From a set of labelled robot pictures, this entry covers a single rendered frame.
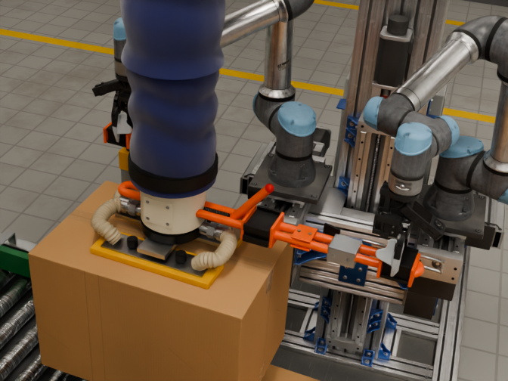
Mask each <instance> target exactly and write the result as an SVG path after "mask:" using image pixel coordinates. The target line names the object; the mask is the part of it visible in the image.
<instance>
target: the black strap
mask: <svg viewBox="0 0 508 381"><path fill-rule="evenodd" d="M128 167H129V175H130V177H131V178H132V180H133V181H134V182H135V183H137V184H139V185H140V186H142V187H144V188H146V189H148V190H151V191H156V192H160V193H166V194H181V193H187V192H191V191H195V190H198V189H200V188H202V187H205V186H206V185H208V184H210V183H211V182H212V181H213V180H214V179H215V177H216V175H217V174H218V154H217V153H216V152H215V161H214V163H213V165H212V166H211V167H210V168H209V169H208V170H207V171H205V172H204V173H202V174H200V175H195V176H192V177H188V178H169V177H163V176H159V175H155V174H153V173H151V172H148V171H145V170H143V169H141V168H140V167H138V166H137V165H136V164H135V163H133V162H132V160H131V157H130V152H129V155H128Z"/></svg>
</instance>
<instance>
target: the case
mask: <svg viewBox="0 0 508 381"><path fill-rule="evenodd" d="M118 186H119V184H117V183H114V182H111V181H105V182H104V183H103V184H102V185H101V186H100V187H99V188H98V189H97V190H96V191H95V192H94V193H92V194H91V195H90V196H89V197H88V198H87V199H86V200H85V201H84V202H83V203H81V204H80V205H79V206H78V207H77V208H76V209H75V210H74V211H73V212H72V213H71V214H69V215H68V216H67V217H66V218H65V219H64V220H63V221H62V222H61V223H60V224H59V225H58V226H57V227H56V228H55V229H54V230H53V231H52V232H51V233H50V234H48V235H47V236H46V237H45V238H44V239H43V240H42V241H41V242H40V243H39V244H38V245H36V246H35V247H34V248H33V249H32V250H31V251H30V252H29V253H28V258H29V269H30V276H31V282H32V289H33V300H34V306H35V313H36V324H37V330H38V337H39V348H40V354H41V360H42V364H43V365H45V366H48V367H51V368H54V369H56V370H60V371H63V372H65V373H68V374H71V375H74V376H77V377H80V378H82V379H86V380H88V381H262V378H263V376H264V375H265V372H266V370H267V369H268V367H269V365H270V363H271V361H272V359H273V357H274V355H275V353H276V351H277V349H278V348H279V346H280V344H281V342H282V340H283V338H284V333H285V325H286V317H287V303H288V295H289V288H290V274H291V267H292V259H293V247H291V246H290V244H291V243H286V242H283V241H280V240H277V241H276V242H275V244H274V245H273V246H272V248H269V244H268V248H265V247H263V246H258V245H255V244H252V243H247V242H245V241H243V242H242V243H241V244H240V246H239V247H238V248H236V249H235V251H234V253H233V255H232V256H231V257H230V258H229V260H228V261H227V262H226V263H225V264H224V268H223V269H222V270H221V272H220V274H219V275H218V276H217V278H216V279H215V280H214V282H213V283H212V285H211V286H210V288H209V289H207V290H206V289H203V288H201V287H196V286H194V285H191V284H189V283H184V282H181V281H179V280H174V279H172V278H169V277H165V276H162V275H159V274H155V273H153V272H149V271H145V270H143V269H140V268H136V267H133V266H131V265H126V264H123V263H121V262H117V261H113V260H111V259H107V258H104V257H101V256H97V255H95V254H91V253H90V248H91V246H92V245H93V244H94V243H95V242H96V241H97V240H98V239H99V238H100V237H101V235H100V234H98V233H97V232H95V231H94V228H93V227H92V226H91V218H92V217H93V215H94V212H95V211H96V210H97V209H98V207H99V206H101V204H103V203H105V202H106V201H107V200H110V199H113V195H114V194H115V192H116V191H117V190H118ZM107 222H109V223H110V224H111V225H113V226H114V227H115V228H116V229H117V230H119V231H120V232H123V233H126V234H131V235H133V236H136V237H140V238H143V239H146V237H147V236H146V235H145V234H144V233H143V231H142V230H141V225H140V224H138V223H135V222H132V221H127V220H125V219H121V218H117V217H115V214H114V215H112V216H111V217H110V218H109V219H108V221H107ZM176 249H180V250H184V251H186V252H191V253H193V254H197V255H198V254H200V253H202V252H215V251H216V250H217V249H218V247H217V246H213V245H209V244H207V243H202V242H200V241H196V240H193V241H191V242H188V243H183V244H178V245H177V246H176Z"/></svg>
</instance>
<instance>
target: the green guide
mask: <svg viewBox="0 0 508 381"><path fill-rule="evenodd" d="M7 240H8V242H9V243H13V244H17V242H16V236H15V232H12V231H6V232H5V233H4V234H3V235H2V236H0V268H1V269H4V270H6V271H10V272H13V273H15V274H19V275H22V276H24V277H28V278H31V276H30V269H29V258H28V253H25V252H21V251H19V250H16V249H12V248H9V247H6V246H2V244H4V243H5V242H6V241H7Z"/></svg>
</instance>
